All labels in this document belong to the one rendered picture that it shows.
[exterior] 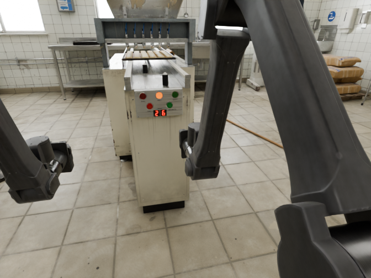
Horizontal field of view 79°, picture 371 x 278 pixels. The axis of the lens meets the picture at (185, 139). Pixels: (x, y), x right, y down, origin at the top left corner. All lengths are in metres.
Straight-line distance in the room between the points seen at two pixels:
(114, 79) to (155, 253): 1.25
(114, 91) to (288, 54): 1.70
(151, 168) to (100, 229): 0.50
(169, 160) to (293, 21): 1.13
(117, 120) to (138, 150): 0.72
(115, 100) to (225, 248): 1.33
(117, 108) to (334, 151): 1.79
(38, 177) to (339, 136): 0.55
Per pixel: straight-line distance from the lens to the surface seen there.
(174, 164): 1.35
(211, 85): 0.45
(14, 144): 0.55
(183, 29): 1.94
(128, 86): 1.13
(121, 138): 2.02
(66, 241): 1.59
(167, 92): 1.14
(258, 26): 0.31
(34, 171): 0.59
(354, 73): 4.77
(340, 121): 0.24
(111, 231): 1.54
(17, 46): 5.31
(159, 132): 1.24
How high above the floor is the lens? 1.10
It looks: 26 degrees down
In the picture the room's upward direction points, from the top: straight up
